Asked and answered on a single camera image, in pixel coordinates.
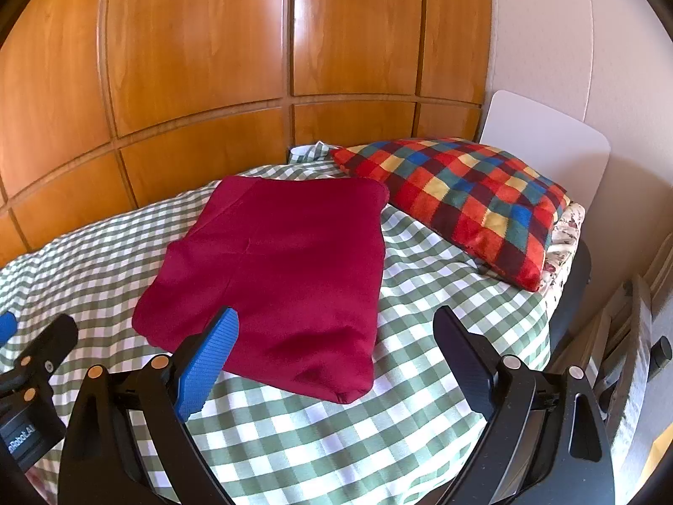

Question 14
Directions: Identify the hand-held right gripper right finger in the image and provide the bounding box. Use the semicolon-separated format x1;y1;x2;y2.
432;305;616;505

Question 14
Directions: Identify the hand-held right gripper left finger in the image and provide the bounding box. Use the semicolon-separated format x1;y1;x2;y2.
57;306;241;505

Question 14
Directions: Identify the dark red fleece garment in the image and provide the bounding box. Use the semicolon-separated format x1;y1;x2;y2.
132;175;390;405

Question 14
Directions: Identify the green white checked bed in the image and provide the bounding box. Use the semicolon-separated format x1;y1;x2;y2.
0;142;554;505

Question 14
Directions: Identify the floral pillow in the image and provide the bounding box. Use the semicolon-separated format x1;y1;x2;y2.
543;202;587;291

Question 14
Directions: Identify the multicolour checked pillow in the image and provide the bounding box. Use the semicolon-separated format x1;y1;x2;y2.
331;138;572;293

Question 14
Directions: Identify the white headboard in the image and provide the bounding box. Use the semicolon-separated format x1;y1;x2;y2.
477;90;612;212

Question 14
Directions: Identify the wooden panelled wardrobe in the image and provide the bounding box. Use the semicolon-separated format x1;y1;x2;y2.
0;0;493;270

